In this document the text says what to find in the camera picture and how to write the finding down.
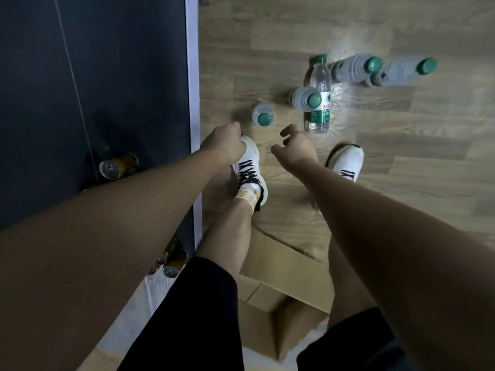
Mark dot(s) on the person's right hand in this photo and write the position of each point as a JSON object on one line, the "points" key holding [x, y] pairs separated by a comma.
{"points": [[299, 154]]}

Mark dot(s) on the person's left hand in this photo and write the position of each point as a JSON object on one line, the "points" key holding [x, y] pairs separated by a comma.
{"points": [[226, 144]]}

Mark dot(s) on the brown cardboard box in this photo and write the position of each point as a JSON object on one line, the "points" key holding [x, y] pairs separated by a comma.
{"points": [[286, 266]]}

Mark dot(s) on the dark grey metal shelf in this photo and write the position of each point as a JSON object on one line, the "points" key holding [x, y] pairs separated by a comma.
{"points": [[116, 73]]}

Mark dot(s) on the person's right forearm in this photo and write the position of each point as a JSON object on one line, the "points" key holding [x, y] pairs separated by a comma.
{"points": [[406, 247]]}

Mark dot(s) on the person's left forearm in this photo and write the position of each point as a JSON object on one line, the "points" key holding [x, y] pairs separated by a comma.
{"points": [[96, 247]]}

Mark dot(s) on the person's white left shoe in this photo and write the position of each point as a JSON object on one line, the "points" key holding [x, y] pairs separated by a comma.
{"points": [[251, 158]]}

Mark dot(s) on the person's white shoe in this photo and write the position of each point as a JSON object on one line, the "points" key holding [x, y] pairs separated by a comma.
{"points": [[251, 158], [350, 160]]}

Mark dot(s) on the person's white right shoe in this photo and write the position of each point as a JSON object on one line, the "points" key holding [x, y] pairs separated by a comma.
{"points": [[350, 160]]}

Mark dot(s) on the person's yellow patterned left sock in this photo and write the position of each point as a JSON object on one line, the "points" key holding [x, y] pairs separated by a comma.
{"points": [[247, 197]]}

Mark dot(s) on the person's left leg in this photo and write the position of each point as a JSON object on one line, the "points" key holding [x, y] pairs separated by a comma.
{"points": [[228, 235]]}

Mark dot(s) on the person's leg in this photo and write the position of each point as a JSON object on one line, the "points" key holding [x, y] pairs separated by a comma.
{"points": [[348, 289], [228, 235]]}

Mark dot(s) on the person's right leg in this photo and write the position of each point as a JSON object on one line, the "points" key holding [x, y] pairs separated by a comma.
{"points": [[348, 289]]}

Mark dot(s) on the person's black shorts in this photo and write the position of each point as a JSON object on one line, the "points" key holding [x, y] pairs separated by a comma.
{"points": [[193, 324]]}

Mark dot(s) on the group of small gold cans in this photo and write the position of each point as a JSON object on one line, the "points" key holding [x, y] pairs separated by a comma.
{"points": [[116, 166]]}

